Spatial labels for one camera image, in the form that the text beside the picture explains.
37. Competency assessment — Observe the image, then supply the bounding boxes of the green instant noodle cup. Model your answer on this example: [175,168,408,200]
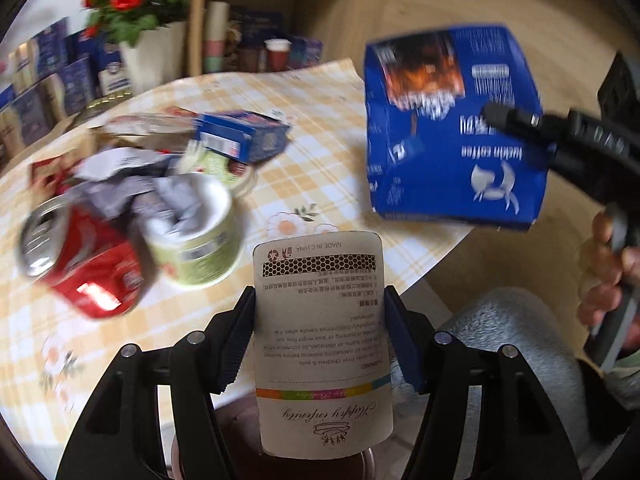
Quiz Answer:
[132,174,240,287]

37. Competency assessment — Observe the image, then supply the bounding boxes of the crushed red soda can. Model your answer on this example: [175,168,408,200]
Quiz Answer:
[16,196,143,318]

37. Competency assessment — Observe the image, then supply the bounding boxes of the blue coffee paper bag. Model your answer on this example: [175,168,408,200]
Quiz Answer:
[364,25,547,230]

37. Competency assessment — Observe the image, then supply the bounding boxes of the blue rice cracker box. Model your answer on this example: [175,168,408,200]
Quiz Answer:
[194,110,291,165]

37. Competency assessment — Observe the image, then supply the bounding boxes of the red gold wrapper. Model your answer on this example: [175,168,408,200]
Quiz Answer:
[29,150,87,206]

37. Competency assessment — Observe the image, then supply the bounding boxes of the green noodle cup lid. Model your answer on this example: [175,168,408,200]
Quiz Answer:
[186,148,256,198]

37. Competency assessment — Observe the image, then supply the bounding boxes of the maroon plastic trash bin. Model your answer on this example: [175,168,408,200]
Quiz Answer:
[170,393,375,479]

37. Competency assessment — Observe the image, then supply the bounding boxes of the person right hand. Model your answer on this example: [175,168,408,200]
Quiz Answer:
[577,212,639,327]

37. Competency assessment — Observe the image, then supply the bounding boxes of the grey fluffy rug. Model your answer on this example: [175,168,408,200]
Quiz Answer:
[389,286,597,456]

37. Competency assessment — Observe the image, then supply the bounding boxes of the yellow plaid tablecloth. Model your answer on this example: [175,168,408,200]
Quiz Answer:
[1,60,468,477]

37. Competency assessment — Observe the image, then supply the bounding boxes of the white flower pot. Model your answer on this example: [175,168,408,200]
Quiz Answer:
[119,22,186,96]

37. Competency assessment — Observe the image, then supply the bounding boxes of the red paper cup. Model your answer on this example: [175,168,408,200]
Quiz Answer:
[265,39,291,73]

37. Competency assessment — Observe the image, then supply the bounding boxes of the stacked pastel paper cups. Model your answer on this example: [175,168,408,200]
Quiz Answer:
[203,1,230,74]

